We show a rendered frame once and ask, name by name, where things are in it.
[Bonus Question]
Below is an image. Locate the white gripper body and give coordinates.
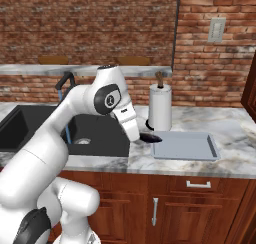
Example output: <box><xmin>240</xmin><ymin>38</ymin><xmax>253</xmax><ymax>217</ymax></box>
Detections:
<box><xmin>120</xmin><ymin>116</ymin><xmax>142</xmax><ymax>143</ymax></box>

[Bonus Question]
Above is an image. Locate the black sink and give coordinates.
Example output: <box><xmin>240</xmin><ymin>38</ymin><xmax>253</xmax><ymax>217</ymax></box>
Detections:
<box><xmin>0</xmin><ymin>104</ymin><xmax>131</xmax><ymax>158</ymax></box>

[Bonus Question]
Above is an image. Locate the grey tray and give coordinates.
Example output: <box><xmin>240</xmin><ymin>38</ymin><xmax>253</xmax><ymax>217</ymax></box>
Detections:
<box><xmin>150</xmin><ymin>130</ymin><xmax>222</xmax><ymax>162</ymax></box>

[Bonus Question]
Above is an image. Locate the white paper towel roll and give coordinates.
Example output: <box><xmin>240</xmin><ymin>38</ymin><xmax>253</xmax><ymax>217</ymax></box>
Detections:
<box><xmin>147</xmin><ymin>83</ymin><xmax>173</xmax><ymax>132</ymax></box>

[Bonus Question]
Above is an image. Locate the paper towel holder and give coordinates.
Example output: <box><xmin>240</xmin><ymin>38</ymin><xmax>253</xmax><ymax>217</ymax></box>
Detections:
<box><xmin>145</xmin><ymin>70</ymin><xmax>166</xmax><ymax>132</ymax></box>

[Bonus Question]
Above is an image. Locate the thin blue water stream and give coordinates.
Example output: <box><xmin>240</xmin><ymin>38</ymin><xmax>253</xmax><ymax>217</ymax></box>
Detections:
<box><xmin>57</xmin><ymin>88</ymin><xmax>73</xmax><ymax>145</ymax></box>

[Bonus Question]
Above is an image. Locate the black tap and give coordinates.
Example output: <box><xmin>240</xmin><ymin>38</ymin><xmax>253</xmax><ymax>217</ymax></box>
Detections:
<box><xmin>54</xmin><ymin>71</ymin><xmax>78</xmax><ymax>92</ymax></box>

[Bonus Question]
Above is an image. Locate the plain wooden cupboard door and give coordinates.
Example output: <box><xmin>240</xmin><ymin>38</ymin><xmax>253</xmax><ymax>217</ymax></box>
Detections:
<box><xmin>87</xmin><ymin>172</ymin><xmax>150</xmax><ymax>244</ymax></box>

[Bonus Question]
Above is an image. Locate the wooden drawer front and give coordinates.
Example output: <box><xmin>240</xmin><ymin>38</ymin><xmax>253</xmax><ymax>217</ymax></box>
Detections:
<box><xmin>167</xmin><ymin>175</ymin><xmax>250</xmax><ymax>200</ymax></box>

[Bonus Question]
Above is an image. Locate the dark wooden tall cupboard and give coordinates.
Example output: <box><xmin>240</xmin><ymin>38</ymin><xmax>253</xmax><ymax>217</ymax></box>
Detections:
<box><xmin>240</xmin><ymin>50</ymin><xmax>256</xmax><ymax>123</ymax></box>

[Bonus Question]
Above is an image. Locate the angled wooden cupboard panel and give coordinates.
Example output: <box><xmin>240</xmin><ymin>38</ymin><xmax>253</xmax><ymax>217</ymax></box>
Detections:
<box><xmin>225</xmin><ymin>179</ymin><xmax>256</xmax><ymax>244</ymax></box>

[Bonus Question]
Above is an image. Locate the silver cupboard door handle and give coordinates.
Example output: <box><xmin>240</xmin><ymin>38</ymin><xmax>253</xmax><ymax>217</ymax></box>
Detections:
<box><xmin>151</xmin><ymin>197</ymin><xmax>160</xmax><ymax>227</ymax></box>

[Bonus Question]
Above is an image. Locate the silver drawer handle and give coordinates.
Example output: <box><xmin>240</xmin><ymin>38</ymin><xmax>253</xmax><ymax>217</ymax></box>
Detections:
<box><xmin>185</xmin><ymin>180</ymin><xmax>212</xmax><ymax>189</ymax></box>

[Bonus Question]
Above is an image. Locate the wooden cupboard door with handle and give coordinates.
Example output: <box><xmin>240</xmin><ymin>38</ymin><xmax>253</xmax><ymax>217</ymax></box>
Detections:
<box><xmin>147</xmin><ymin>174</ymin><xmax>248</xmax><ymax>244</ymax></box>

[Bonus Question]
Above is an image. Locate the grey wall switch plate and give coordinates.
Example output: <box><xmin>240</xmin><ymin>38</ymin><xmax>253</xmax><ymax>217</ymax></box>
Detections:
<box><xmin>206</xmin><ymin>16</ymin><xmax>227</xmax><ymax>44</ymax></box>

